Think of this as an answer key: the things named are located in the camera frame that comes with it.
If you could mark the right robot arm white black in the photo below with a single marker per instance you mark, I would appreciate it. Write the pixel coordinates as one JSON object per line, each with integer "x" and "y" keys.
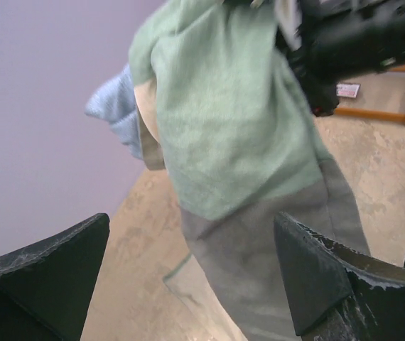
{"x": 340, "y": 40}

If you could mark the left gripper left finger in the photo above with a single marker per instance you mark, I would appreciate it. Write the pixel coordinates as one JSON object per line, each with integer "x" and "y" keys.
{"x": 46, "y": 287}

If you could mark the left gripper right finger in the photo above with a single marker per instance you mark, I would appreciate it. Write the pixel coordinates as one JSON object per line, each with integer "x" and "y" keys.
{"x": 335, "y": 292}

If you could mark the orange wooden tiered rack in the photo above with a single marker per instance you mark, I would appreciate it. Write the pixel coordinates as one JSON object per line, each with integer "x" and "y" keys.
{"x": 380, "y": 98}

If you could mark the white red small box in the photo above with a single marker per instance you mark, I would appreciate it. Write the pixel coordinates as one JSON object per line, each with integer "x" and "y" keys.
{"x": 347, "y": 90}

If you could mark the patchwork green beige pillowcase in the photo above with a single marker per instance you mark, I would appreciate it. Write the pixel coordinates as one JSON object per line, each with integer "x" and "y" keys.
{"x": 208, "y": 98}

